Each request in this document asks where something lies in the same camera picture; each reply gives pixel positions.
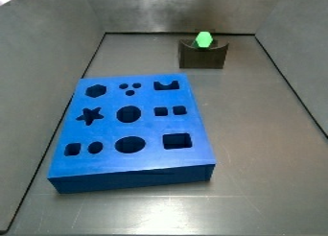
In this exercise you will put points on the green hexagonal prism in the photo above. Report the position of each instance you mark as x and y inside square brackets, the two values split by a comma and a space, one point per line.
[202, 40]

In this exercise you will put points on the black curved holder stand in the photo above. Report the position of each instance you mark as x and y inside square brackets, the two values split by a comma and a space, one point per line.
[201, 58]

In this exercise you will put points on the blue foam shape-sorter block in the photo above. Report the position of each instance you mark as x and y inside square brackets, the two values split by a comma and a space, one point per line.
[132, 134]

